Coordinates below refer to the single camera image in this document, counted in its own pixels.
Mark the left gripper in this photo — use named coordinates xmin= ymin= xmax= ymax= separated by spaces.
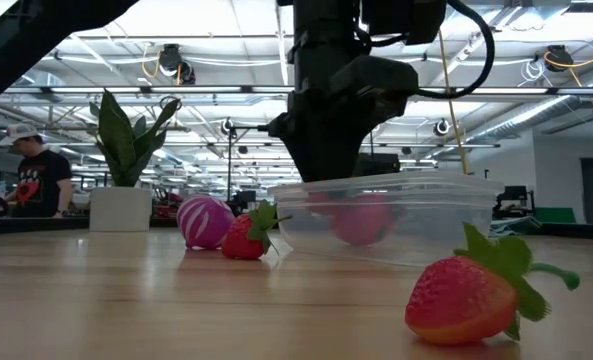
xmin=268 ymin=47 xmax=420 ymax=184

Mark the large red round fruit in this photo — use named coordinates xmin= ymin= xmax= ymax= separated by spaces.
xmin=330 ymin=194 xmax=397 ymax=247

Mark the red strawberry with leaves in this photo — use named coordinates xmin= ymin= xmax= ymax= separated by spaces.
xmin=220 ymin=199 xmax=293 ymax=261

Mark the magenta white striped ball fruit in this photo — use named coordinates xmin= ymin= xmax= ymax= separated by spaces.
xmin=176 ymin=194 xmax=236 ymax=250

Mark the long-stemmed red strawberry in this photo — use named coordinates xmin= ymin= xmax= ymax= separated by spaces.
xmin=404 ymin=222 xmax=581 ymax=346

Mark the clear plastic tupperware container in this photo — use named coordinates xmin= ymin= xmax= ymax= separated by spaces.
xmin=268 ymin=169 xmax=506 ymax=267

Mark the black screen panel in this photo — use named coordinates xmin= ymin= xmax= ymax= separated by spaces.
xmin=360 ymin=152 xmax=402 ymax=180

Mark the black stand equipment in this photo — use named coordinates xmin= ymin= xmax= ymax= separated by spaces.
xmin=495 ymin=185 xmax=536 ymax=220

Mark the light blue cloth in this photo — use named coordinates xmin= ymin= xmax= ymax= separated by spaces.
xmin=489 ymin=217 xmax=545 ymax=237

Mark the green plant in white pot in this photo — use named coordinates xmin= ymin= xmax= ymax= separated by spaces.
xmin=88 ymin=88 xmax=182 ymax=233

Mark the green board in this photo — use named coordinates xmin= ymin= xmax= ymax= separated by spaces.
xmin=535 ymin=207 xmax=577 ymax=225

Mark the person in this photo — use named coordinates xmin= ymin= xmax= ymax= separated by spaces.
xmin=0 ymin=122 xmax=75 ymax=219

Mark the yellow hanging cable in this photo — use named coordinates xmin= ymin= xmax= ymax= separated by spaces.
xmin=436 ymin=29 xmax=470 ymax=176

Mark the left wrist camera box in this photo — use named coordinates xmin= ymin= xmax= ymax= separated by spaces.
xmin=360 ymin=0 xmax=447 ymax=46

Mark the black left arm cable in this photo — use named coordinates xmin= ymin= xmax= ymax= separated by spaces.
xmin=415 ymin=0 xmax=497 ymax=100

